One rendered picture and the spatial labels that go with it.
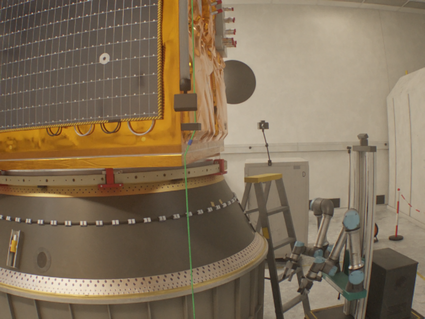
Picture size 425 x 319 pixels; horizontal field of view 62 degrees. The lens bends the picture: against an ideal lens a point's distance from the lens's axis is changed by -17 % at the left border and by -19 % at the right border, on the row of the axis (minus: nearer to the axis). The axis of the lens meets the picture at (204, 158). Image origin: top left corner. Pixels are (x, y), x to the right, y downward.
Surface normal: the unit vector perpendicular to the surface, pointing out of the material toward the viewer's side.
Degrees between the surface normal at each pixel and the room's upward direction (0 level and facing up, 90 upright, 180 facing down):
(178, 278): 43
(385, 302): 90
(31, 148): 96
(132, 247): 62
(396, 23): 90
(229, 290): 90
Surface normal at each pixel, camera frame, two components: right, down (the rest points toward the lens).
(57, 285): -0.01, -0.70
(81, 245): 0.11, -0.43
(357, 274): -0.31, 0.18
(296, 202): -0.11, 0.05
